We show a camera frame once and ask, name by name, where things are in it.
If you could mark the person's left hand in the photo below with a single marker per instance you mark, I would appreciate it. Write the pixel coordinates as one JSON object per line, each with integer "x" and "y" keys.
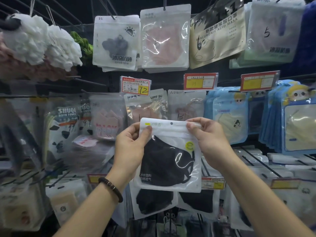
{"x": 129, "y": 155}

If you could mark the person's right hand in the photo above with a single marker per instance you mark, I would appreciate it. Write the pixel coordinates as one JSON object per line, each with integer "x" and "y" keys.
{"x": 214, "y": 145}

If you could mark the pale blue packet cream mask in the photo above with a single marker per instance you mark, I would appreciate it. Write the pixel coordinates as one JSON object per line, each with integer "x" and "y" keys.
{"x": 230, "y": 120}

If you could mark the black mask packet green sticker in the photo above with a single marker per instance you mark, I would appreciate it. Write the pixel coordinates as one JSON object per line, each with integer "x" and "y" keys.
{"x": 168, "y": 162}

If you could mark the clear packet pink mask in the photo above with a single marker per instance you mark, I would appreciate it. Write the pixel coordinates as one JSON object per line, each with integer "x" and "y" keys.
{"x": 107, "y": 118}

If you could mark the white packet beige mask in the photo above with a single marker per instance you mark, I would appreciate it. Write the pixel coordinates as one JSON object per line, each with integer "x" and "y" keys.
{"x": 186, "y": 106}

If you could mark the grey packet pink mask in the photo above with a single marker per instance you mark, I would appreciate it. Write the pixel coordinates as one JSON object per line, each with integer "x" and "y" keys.
{"x": 145, "y": 106}

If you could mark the row of translucent mask packets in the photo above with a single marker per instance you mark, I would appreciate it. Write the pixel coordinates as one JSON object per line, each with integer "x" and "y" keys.
{"x": 126, "y": 207}

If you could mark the row of cream mask packets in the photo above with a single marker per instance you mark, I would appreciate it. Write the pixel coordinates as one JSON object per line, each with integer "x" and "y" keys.
{"x": 65, "y": 202}

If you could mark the blue cartoon packet cream mask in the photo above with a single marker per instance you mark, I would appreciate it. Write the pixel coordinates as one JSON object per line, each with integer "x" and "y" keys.
{"x": 300, "y": 125}

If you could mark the cream line-drawing mask packet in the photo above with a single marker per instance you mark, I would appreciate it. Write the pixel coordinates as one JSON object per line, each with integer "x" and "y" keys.
{"x": 217, "y": 36}

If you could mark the white packet grey mask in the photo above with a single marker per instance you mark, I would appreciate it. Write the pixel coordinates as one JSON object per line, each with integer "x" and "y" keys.
{"x": 116, "y": 44}

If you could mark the glossy packet pink mask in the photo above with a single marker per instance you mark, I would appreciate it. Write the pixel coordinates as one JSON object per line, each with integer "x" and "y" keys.
{"x": 164, "y": 39}

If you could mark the pale green mask packet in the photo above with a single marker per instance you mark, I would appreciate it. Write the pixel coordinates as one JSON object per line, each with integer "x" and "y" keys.
{"x": 271, "y": 34}

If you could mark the dark blue mask packet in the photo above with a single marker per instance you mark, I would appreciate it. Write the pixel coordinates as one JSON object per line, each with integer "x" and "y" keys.
{"x": 307, "y": 46}

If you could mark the person's right forearm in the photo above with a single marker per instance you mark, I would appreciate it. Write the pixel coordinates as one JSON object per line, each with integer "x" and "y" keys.
{"x": 266, "y": 202}

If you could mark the person's left forearm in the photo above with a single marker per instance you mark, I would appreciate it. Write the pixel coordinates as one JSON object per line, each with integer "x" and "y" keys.
{"x": 86, "y": 214}

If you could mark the white red price tag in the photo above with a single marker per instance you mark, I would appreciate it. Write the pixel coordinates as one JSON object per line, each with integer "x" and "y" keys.
{"x": 212, "y": 183}

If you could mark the red yellow price tag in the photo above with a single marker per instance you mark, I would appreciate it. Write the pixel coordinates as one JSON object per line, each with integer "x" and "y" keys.
{"x": 200, "y": 82}
{"x": 285, "y": 183}
{"x": 95, "y": 178}
{"x": 259, "y": 81}

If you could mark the black white towel packet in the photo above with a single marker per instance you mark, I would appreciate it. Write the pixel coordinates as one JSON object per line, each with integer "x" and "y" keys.
{"x": 86, "y": 118}
{"x": 61, "y": 130}

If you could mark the row of clear long packets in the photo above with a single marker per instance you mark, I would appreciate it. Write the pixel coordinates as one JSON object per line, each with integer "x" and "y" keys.
{"x": 19, "y": 135}

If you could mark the row of small white packets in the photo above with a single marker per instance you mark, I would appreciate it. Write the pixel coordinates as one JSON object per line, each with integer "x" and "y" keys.
{"x": 22, "y": 207}

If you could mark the green fluffy item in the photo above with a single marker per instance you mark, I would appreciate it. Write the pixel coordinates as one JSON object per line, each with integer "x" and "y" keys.
{"x": 82, "y": 44}

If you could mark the pink bath sponge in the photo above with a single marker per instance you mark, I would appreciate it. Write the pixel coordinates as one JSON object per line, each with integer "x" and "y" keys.
{"x": 24, "y": 70}

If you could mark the white fluffy item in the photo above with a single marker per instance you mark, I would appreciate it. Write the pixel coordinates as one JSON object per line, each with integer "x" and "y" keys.
{"x": 37, "y": 41}

